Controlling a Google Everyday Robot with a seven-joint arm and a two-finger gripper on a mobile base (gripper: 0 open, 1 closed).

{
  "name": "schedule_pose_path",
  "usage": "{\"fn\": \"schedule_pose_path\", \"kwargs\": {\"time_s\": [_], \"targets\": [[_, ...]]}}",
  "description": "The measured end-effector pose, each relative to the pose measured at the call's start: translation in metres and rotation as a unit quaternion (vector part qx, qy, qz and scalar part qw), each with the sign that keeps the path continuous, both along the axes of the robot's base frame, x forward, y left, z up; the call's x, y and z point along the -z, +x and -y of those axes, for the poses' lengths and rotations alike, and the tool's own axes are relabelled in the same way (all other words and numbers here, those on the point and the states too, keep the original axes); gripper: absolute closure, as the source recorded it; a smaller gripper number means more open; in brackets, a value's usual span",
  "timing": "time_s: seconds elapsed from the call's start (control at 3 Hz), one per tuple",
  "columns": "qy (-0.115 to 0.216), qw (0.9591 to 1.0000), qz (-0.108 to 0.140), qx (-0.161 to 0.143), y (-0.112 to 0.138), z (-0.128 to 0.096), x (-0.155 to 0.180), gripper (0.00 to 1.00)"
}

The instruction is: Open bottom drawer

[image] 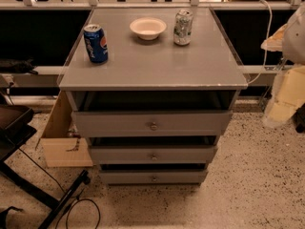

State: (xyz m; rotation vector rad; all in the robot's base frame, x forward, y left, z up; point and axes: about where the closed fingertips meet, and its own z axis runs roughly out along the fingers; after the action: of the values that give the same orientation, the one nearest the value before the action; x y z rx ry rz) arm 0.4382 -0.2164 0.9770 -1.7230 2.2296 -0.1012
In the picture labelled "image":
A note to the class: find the grey bottom drawer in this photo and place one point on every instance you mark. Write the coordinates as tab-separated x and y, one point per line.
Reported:
159	177

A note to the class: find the grey drawer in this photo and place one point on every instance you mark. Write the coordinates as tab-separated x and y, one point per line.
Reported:
166	123
159	177
152	154

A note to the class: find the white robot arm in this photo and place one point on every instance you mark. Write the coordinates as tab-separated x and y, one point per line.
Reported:
288	90

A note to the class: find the grey drawer cabinet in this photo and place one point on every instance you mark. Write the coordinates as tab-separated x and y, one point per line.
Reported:
148	100

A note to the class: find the grey top drawer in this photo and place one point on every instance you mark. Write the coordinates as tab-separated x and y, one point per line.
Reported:
166	123

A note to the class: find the grey middle drawer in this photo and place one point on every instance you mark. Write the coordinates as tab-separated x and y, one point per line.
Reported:
152	154

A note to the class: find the white bowl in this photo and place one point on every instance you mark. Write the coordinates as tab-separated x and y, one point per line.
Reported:
148	28

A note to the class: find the blue Pepsi can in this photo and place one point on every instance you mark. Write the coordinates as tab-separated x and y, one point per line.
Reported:
96	44

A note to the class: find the silver green soda can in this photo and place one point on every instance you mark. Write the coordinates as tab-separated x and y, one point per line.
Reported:
183	27

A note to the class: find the brown cardboard panel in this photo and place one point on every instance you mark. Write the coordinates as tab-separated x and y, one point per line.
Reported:
62	144

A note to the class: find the metal rail frame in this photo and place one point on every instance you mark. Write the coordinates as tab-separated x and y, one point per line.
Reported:
38	30

